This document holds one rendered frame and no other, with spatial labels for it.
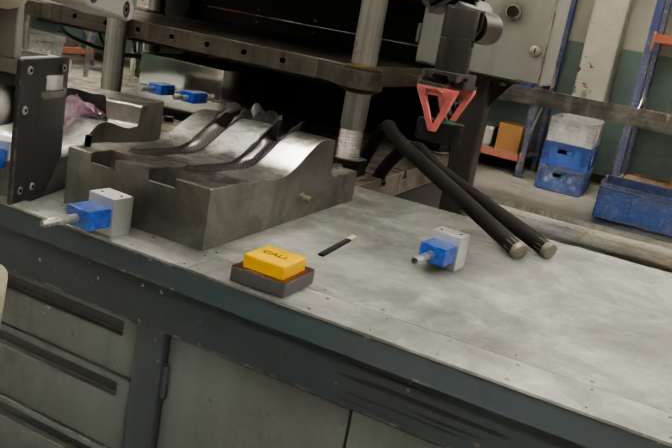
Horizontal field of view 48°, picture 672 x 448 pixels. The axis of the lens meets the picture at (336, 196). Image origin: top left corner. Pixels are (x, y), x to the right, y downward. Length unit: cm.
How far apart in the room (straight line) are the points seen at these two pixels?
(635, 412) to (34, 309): 89
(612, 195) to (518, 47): 302
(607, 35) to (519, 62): 564
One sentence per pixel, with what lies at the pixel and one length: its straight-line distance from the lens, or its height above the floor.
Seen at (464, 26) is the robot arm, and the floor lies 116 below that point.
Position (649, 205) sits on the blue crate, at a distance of 469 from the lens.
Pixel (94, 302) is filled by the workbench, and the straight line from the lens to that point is 118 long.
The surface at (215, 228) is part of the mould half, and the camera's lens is 107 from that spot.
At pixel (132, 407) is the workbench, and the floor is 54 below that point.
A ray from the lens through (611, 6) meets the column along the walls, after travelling 738.
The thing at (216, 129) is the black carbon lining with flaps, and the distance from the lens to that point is 136.
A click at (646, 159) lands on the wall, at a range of 763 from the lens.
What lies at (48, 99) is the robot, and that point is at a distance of 92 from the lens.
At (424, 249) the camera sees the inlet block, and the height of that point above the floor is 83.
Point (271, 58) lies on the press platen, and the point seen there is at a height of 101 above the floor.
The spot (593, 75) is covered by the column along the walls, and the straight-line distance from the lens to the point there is 737.
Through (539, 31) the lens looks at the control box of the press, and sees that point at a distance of 174.
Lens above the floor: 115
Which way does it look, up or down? 13 degrees down
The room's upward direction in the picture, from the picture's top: 10 degrees clockwise
